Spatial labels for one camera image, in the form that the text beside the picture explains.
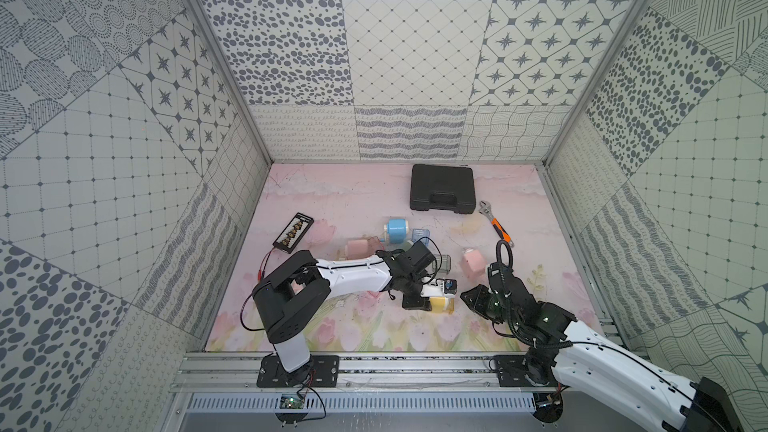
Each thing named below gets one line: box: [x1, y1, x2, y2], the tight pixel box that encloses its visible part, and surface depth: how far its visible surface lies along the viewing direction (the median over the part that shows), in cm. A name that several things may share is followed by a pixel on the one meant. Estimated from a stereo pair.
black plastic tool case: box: [410, 164, 477, 215], surface depth 110 cm
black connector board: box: [272, 212, 315, 254], surface depth 100 cm
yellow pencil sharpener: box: [429, 296, 455, 314], surface depth 80 cm
